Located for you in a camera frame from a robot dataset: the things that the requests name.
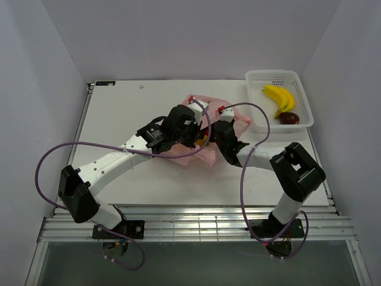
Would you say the pink plastic bag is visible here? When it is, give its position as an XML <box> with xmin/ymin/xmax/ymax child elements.
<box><xmin>164</xmin><ymin>94</ymin><xmax>252</xmax><ymax>167</ymax></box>

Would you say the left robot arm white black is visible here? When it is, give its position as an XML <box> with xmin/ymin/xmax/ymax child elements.
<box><xmin>58</xmin><ymin>100</ymin><xmax>208</xmax><ymax>238</ymax></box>

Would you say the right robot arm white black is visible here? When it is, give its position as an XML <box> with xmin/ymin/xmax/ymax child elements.
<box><xmin>211</xmin><ymin>120</ymin><xmax>326</xmax><ymax>237</ymax></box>

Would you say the yellow fake fruit in bag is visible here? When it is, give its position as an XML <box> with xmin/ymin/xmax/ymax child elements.
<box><xmin>196</xmin><ymin>133</ymin><xmax>209</xmax><ymax>147</ymax></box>

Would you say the yellow fake banana bunch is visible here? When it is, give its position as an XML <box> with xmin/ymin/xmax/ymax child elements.
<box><xmin>263</xmin><ymin>85</ymin><xmax>295</xmax><ymax>119</ymax></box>

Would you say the white plastic basket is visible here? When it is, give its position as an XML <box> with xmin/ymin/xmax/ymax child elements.
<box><xmin>245</xmin><ymin>70</ymin><xmax>314</xmax><ymax>133</ymax></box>

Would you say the dark label on table corner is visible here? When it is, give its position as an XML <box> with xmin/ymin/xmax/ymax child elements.
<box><xmin>95</xmin><ymin>81</ymin><xmax>115</xmax><ymax>86</ymax></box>

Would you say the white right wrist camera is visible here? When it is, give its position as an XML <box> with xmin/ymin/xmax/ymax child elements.
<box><xmin>216</xmin><ymin>106</ymin><xmax>235</xmax><ymax>123</ymax></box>

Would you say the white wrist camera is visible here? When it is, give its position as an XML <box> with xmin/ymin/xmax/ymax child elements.
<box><xmin>216</xmin><ymin>106</ymin><xmax>235</xmax><ymax>123</ymax></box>
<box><xmin>187</xmin><ymin>95</ymin><xmax>208</xmax><ymax>119</ymax></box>

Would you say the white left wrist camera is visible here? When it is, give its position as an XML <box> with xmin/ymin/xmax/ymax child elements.
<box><xmin>187</xmin><ymin>95</ymin><xmax>208</xmax><ymax>119</ymax></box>

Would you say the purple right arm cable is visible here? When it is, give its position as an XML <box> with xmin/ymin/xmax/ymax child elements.
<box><xmin>218</xmin><ymin>102</ymin><xmax>308</xmax><ymax>259</ymax></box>

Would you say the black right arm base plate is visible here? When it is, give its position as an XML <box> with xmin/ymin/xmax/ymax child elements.
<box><xmin>249</xmin><ymin>219</ymin><xmax>305</xmax><ymax>239</ymax></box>

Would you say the aluminium table edge rail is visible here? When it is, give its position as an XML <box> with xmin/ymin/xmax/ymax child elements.
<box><xmin>38</xmin><ymin>206</ymin><xmax>357</xmax><ymax>243</ymax></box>

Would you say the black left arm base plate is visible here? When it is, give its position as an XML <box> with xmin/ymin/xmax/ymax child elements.
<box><xmin>92</xmin><ymin>220</ymin><xmax>145</xmax><ymax>240</ymax></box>

